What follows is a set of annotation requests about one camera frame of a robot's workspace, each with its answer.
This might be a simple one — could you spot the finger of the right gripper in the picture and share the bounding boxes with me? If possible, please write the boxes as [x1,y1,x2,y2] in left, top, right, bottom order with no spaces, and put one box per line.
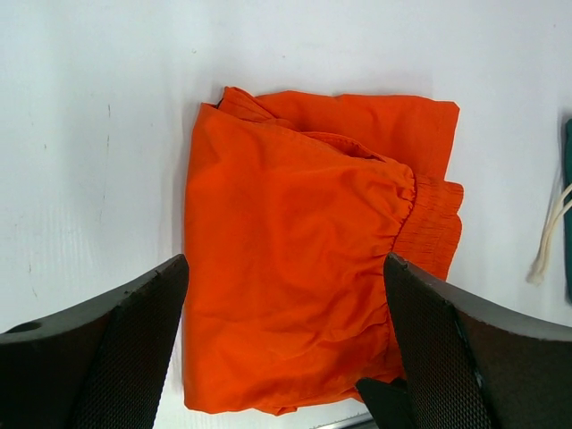
[356,378,416,429]

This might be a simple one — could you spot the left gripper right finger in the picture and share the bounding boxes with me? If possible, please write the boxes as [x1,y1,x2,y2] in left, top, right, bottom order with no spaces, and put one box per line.
[383,254,571,428]

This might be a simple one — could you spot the teal green shorts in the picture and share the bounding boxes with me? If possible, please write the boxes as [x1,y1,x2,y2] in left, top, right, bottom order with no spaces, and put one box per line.
[526,118,571,303]

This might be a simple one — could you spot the orange shorts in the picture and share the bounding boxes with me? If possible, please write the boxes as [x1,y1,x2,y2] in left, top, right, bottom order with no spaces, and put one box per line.
[182,87,464,416]

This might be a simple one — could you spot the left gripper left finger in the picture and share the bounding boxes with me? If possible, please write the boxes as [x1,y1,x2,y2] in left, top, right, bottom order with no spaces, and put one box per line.
[1,255,189,428]

